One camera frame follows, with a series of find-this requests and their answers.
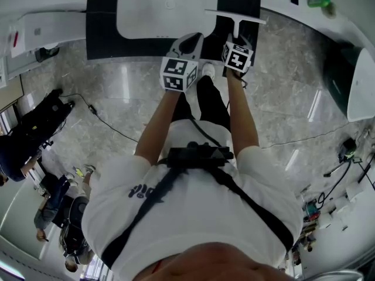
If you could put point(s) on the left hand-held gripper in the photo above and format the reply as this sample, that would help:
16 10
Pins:
175 75

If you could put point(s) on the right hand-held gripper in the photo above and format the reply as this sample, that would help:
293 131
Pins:
237 58

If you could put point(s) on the white squeegee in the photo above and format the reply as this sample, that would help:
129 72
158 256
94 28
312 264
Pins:
236 28

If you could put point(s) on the person's right forearm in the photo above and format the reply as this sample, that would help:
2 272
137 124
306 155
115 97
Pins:
241 116

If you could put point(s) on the person's left forearm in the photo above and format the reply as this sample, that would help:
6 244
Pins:
155 127

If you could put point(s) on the person's white shoe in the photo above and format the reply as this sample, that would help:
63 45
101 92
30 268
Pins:
208 69

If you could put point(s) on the person's black trousers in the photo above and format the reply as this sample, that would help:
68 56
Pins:
211 98

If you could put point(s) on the white sink basin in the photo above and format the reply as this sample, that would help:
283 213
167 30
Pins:
164 16

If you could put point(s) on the black chest-mounted device box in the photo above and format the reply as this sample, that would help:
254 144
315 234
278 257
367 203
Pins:
196 154

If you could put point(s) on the green bottle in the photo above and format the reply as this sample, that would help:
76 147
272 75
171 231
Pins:
317 1

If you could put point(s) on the black inline power adapter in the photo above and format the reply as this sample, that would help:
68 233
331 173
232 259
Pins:
92 109

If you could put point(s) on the black vanity countertop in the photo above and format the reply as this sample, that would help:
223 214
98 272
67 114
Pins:
99 25

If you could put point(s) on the dark round bin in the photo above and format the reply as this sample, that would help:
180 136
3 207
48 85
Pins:
337 78

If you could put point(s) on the black wheeled case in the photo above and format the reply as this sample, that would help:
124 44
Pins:
44 116

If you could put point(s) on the person's white t-shirt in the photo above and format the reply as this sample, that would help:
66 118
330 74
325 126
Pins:
202 215

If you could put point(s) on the black floor device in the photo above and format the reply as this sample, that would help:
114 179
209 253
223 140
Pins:
348 149

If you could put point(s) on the person's chin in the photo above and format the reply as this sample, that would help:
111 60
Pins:
219 265

